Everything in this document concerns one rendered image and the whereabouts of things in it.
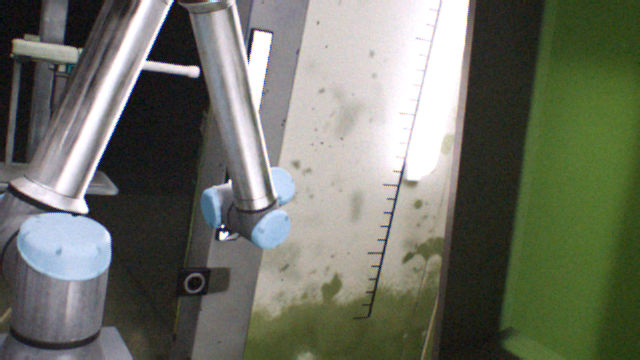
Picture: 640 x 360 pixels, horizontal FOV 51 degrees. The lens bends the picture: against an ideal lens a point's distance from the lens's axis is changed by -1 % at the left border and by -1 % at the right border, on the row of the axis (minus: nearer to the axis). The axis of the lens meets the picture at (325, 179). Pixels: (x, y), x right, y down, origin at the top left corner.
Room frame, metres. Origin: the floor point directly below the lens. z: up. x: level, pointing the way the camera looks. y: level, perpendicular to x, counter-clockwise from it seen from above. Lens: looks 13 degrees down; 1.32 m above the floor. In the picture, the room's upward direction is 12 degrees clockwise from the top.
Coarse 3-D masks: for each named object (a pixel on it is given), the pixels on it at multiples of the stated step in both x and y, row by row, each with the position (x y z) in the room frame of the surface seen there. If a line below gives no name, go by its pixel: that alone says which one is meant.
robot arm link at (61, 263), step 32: (32, 224) 1.05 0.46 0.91; (64, 224) 1.08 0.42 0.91; (96, 224) 1.11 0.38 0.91; (32, 256) 0.99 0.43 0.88; (64, 256) 1.00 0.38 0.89; (96, 256) 1.03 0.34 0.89; (32, 288) 0.99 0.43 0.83; (64, 288) 1.00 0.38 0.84; (96, 288) 1.04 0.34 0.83; (32, 320) 0.99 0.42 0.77; (64, 320) 1.00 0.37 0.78; (96, 320) 1.05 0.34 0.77
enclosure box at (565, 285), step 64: (512, 0) 1.74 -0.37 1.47; (576, 0) 1.82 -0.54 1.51; (512, 64) 1.78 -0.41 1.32; (576, 64) 1.82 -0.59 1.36; (512, 128) 1.83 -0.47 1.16; (576, 128) 1.82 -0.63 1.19; (512, 192) 1.88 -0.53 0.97; (576, 192) 1.81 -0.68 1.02; (448, 256) 1.71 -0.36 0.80; (512, 256) 1.93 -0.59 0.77; (576, 256) 1.81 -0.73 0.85; (448, 320) 1.79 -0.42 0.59; (512, 320) 1.99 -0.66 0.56; (576, 320) 1.81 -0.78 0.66
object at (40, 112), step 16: (48, 0) 1.82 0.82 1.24; (64, 0) 1.84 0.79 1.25; (48, 16) 1.82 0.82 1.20; (64, 16) 1.84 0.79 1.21; (48, 32) 1.82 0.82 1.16; (64, 32) 1.84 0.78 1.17; (48, 80) 1.83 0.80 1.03; (48, 96) 1.83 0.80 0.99; (32, 112) 1.84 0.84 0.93; (48, 112) 1.83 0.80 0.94; (32, 128) 1.82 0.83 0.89; (32, 144) 1.81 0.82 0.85; (32, 160) 1.82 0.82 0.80
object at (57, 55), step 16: (16, 48) 1.62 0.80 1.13; (32, 48) 1.64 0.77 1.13; (48, 48) 1.66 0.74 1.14; (64, 48) 1.68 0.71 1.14; (80, 48) 1.73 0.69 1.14; (48, 64) 1.67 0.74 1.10; (64, 64) 1.68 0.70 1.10; (144, 64) 1.81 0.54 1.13; (160, 64) 1.83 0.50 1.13; (64, 80) 1.69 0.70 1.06
